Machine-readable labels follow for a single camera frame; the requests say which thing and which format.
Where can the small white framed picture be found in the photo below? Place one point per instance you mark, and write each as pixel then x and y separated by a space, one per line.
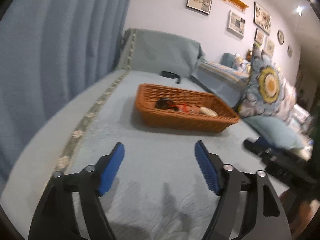
pixel 269 47

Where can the small dark framed picture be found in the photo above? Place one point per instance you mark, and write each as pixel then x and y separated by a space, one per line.
pixel 259 36

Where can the red cord knot charm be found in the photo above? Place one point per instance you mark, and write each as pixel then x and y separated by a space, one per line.
pixel 182 108

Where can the floral sunflower pillow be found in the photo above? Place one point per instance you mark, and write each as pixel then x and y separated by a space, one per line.
pixel 264 92

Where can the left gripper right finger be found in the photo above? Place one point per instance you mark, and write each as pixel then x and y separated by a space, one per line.
pixel 264 216

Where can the teal piped cushion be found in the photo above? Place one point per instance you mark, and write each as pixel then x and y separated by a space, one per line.
pixel 275 131

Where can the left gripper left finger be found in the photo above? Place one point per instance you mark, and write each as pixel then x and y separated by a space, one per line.
pixel 54 217

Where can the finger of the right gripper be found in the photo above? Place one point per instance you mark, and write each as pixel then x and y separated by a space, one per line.
pixel 262 142
pixel 255 147

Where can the small teal pillow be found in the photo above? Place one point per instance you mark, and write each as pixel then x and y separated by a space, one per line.
pixel 227 60

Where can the striped blue pillow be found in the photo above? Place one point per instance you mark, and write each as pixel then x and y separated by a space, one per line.
pixel 226 83

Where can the person's right hand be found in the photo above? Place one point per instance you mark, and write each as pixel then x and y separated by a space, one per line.
pixel 302 215

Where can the owl plush toy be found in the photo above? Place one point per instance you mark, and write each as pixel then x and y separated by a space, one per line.
pixel 249 55

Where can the black wrist watch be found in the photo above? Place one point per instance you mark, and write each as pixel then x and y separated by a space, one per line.
pixel 166 104

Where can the brown wicker basket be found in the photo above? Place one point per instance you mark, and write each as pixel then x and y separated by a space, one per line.
pixel 210 113

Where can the green-blue bed cover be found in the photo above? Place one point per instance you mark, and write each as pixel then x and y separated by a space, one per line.
pixel 159 191

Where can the dark framed botanical picture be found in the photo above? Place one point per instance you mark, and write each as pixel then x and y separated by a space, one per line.
pixel 262 18

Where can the teal headboard cushion cover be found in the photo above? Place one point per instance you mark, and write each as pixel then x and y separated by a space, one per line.
pixel 155 51

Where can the orange wall shelf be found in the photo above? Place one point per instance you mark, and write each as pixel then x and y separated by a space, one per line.
pixel 239 4

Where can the blue curtain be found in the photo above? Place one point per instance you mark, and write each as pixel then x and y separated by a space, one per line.
pixel 51 51

